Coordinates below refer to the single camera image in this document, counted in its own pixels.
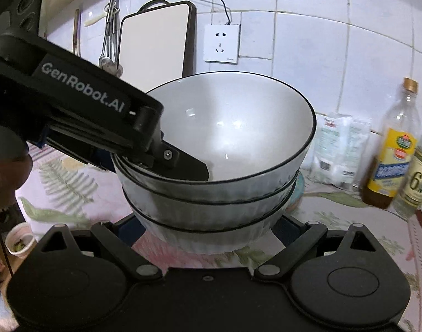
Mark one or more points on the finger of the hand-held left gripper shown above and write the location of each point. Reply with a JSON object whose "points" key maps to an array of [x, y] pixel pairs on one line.
{"points": [[186, 166]]}

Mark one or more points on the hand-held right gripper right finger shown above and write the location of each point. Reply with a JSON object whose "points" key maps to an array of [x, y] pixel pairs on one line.
{"points": [[300, 245]]}

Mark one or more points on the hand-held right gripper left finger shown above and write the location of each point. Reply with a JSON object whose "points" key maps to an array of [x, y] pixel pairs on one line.
{"points": [[110, 239]]}

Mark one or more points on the white ribbed bowl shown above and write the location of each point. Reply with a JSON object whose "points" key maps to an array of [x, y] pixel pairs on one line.
{"points": [[238, 117], [204, 211], [211, 240]]}

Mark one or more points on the person's left hand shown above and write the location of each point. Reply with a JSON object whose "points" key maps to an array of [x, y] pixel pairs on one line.
{"points": [[7, 176]]}

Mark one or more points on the hanging wooden utensil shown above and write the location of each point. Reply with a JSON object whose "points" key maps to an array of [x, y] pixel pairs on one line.
{"points": [[76, 33]]}

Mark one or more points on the hanging metal ladle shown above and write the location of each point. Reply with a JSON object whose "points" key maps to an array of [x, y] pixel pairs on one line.
{"points": [[109, 41]]}

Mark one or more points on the hanging white utensil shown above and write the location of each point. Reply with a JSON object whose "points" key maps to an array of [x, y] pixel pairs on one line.
{"points": [[93, 19]]}

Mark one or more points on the small white cup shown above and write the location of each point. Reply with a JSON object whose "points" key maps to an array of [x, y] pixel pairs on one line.
{"points": [[21, 243]]}

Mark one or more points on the beige cutting board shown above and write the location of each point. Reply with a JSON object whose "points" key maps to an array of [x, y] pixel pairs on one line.
{"points": [[152, 45]]}

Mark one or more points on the white salt bag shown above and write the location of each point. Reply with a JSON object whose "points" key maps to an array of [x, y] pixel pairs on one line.
{"points": [[359, 152], [330, 148]]}

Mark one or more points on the cooking oil bottle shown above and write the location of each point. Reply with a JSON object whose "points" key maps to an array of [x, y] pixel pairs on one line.
{"points": [[390, 159]]}

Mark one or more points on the clear vinegar bottle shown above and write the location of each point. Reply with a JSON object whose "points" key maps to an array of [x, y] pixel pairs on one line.
{"points": [[416, 186]]}

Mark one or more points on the white wall socket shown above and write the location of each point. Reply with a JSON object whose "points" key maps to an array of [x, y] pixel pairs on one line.
{"points": [[222, 43]]}

